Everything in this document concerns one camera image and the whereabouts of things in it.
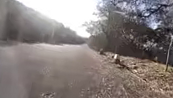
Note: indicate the wood of bare trees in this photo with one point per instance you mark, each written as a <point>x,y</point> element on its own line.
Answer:
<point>128,28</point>

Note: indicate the roadside marker stone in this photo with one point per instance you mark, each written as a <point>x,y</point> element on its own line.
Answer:
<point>116,58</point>
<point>101,51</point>

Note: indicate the dry leaf-strewn verge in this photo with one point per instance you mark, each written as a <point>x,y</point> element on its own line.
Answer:
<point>148,92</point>

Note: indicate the hazy wood beside road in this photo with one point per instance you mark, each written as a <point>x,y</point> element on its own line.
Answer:
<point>17,23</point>

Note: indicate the thin pale tree trunk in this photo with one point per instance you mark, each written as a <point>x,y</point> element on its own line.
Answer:
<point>170,49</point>

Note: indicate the grey asphalt road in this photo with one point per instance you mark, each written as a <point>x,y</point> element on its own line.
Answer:
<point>30,69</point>

